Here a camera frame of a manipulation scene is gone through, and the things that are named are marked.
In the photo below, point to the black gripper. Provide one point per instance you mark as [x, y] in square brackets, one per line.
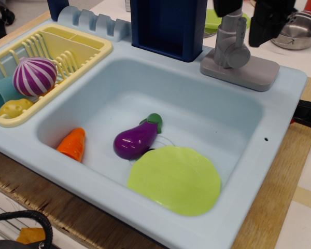
[269, 18]

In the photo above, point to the grey toy faucet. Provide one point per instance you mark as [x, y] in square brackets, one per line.
[231, 60]

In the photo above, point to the green cutting board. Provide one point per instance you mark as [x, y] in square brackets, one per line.
[212, 21]

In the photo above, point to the stainless steel pot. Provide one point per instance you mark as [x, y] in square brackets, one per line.
[296, 34]

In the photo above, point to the dark blue box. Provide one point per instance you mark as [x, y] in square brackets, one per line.
[171, 28]

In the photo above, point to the black clamp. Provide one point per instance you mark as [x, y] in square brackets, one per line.
[302, 114]

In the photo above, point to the light blue toy sink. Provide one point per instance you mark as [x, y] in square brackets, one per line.
[239, 130]

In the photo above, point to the purple toy eggplant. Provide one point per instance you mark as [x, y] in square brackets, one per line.
[133, 143]

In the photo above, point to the lime green plate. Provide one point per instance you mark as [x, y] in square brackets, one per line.
[177, 178]

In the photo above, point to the orange toy carrot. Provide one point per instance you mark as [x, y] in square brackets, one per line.
[73, 144]

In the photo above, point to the purple striped toy onion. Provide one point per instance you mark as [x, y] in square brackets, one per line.
[34, 76]

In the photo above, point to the yellow dish rack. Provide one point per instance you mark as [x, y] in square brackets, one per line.
[73, 52]

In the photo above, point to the yellow toy potato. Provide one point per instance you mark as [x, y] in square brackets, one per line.
[15, 108]

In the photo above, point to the teal plastic cup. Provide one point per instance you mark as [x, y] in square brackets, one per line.
[8, 91]

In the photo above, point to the orange tape piece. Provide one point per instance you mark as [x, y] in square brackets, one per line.
[31, 235]

